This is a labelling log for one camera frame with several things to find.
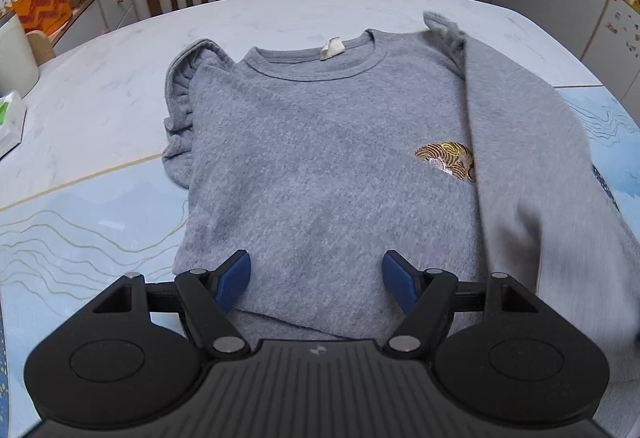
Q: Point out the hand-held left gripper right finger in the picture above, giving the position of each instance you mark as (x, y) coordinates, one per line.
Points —
(400, 278)

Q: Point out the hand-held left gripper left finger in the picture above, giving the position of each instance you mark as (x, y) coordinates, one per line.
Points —
(232, 280)

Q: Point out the grey sweatshirt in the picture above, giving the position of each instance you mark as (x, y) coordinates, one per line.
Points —
(325, 143)

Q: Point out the tissue pack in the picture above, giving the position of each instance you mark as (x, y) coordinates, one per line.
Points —
(10, 123)

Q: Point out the grey sideboard cabinet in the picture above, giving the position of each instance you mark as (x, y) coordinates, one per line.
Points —
(100, 13)

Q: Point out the white electric kettle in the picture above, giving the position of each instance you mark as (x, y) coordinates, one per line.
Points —
(15, 53)

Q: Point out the white fridge with stickers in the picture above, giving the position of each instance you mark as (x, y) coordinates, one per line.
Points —
(617, 48)

